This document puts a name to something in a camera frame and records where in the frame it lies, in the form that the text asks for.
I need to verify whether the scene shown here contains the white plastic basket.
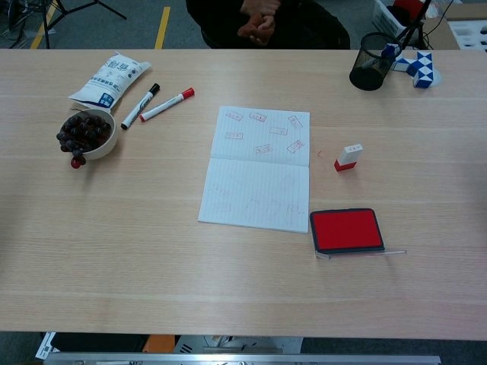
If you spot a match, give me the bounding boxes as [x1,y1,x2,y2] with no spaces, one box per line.
[371,0,408,39]

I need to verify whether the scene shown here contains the blue white snake puzzle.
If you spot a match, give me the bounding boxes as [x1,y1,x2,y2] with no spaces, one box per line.
[391,51,443,89]

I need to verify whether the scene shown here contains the black mesh pen holder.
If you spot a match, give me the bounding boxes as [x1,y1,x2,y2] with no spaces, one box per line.
[349,32,396,91]

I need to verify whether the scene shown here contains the cream round bowl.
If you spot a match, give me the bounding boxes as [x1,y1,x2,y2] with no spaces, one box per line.
[60,108,119,160]

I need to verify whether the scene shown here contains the dark purple grape bunch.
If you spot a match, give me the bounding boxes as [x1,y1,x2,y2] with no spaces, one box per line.
[56,115,113,158]

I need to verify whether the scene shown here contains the open lined notebook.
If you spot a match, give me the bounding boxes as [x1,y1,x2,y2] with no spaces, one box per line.
[197,105,311,234]

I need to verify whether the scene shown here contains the white paper label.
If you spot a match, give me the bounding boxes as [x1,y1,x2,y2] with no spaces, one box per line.
[35,332,57,360]

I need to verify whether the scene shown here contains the red ink pad black case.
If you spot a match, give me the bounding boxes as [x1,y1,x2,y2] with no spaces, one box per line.
[308,208,386,253]

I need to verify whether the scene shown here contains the red object in basket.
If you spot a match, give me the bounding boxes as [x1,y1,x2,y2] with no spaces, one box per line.
[393,0,425,16]

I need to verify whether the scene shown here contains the white printed salt bag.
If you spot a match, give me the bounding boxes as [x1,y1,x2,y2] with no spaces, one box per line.
[68,51,153,111]

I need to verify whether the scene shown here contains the white foam tray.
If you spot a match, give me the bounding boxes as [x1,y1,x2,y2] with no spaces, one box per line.
[447,19,487,50]

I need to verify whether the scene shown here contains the brown cardboard box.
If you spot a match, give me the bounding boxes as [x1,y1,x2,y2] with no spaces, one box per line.
[422,3,487,50]

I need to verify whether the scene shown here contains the black tripod stand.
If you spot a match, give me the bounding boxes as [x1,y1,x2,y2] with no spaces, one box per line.
[0,0,128,49]

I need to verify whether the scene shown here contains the bare bystander hand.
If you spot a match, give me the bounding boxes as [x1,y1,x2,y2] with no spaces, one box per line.
[242,0,282,22]
[237,14,277,47]

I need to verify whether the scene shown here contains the black camera tripod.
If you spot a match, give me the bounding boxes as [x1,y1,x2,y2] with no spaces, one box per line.
[395,0,434,50]

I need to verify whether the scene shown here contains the red capped whiteboard marker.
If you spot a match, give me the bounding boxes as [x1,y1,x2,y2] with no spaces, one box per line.
[138,87,196,123]

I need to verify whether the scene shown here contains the orange object under table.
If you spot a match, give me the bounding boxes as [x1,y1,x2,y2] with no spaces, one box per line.
[142,334,177,354]

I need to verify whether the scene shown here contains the aluminium profile rail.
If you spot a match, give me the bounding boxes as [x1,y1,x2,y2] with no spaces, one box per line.
[43,351,442,365]

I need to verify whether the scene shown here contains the red and white stamp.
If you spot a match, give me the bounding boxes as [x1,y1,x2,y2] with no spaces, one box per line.
[333,143,364,173]

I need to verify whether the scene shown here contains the black capped whiteboard marker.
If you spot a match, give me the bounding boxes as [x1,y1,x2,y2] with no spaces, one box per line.
[120,83,161,131]

